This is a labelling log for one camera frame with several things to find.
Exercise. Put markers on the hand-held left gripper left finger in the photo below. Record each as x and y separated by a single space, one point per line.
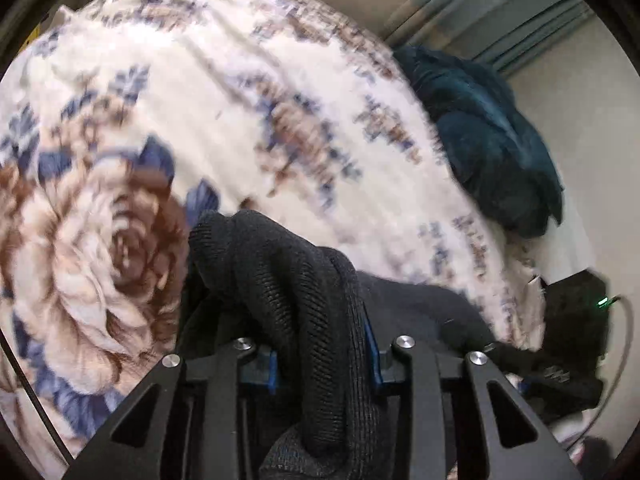
265 372

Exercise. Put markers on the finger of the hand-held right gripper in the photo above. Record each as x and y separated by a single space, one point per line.
515 357

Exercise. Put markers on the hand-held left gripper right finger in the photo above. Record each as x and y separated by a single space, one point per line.
373 357

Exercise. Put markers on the black knit garment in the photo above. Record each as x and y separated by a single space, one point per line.
310 310

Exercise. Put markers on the dark teal plush blanket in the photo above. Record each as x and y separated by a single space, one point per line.
495 145

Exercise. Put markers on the floral plush blanket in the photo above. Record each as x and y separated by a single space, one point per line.
210 125

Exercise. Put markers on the grey-green curtain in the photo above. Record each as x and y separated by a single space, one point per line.
500 15

